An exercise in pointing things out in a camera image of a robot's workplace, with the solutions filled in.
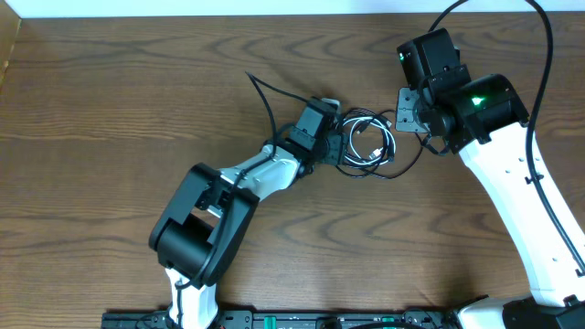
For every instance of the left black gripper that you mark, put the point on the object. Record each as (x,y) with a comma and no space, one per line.
(333,149)

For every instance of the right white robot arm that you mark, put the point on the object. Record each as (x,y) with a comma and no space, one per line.
(486,124)

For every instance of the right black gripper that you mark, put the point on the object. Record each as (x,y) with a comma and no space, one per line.
(405,120)

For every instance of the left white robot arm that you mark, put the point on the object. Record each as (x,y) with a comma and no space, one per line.
(199,232)

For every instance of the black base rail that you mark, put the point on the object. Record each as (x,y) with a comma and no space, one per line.
(242,319)

